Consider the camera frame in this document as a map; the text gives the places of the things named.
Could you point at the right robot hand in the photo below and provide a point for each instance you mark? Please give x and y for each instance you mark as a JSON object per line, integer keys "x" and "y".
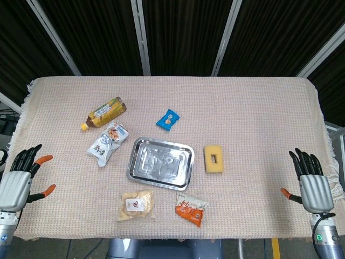
{"x": 314, "y": 189}

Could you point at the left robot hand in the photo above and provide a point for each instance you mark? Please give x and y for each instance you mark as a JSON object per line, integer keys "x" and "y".
{"x": 14, "y": 186}

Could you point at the beige snack bag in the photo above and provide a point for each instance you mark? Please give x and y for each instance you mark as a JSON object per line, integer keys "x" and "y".
{"x": 137, "y": 205}

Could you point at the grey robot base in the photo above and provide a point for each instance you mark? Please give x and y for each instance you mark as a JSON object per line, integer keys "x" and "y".
{"x": 164, "y": 248}

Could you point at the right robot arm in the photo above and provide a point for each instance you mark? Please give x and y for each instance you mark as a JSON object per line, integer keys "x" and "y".
{"x": 327, "y": 234}

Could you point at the stainless steel tray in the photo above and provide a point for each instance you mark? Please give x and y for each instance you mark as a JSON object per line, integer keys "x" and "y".
{"x": 161, "y": 163}

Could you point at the white snack bag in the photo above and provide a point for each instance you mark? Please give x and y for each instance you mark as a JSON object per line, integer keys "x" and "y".
{"x": 107, "y": 143}

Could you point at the beige woven tablecloth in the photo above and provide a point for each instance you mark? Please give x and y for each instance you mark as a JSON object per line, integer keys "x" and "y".
{"x": 242, "y": 113}

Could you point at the yellow sponge with hole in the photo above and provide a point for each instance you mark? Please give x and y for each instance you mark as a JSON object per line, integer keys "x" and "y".
{"x": 214, "y": 158}

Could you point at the yellow tea bottle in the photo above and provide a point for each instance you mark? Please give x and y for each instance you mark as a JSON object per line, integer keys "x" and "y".
{"x": 106, "y": 112}

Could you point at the orange and white snack packet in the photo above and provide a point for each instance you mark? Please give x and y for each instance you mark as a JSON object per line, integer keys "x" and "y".
{"x": 190, "y": 208}

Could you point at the blue snack packet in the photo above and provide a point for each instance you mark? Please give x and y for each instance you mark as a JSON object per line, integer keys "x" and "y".
{"x": 168, "y": 120}

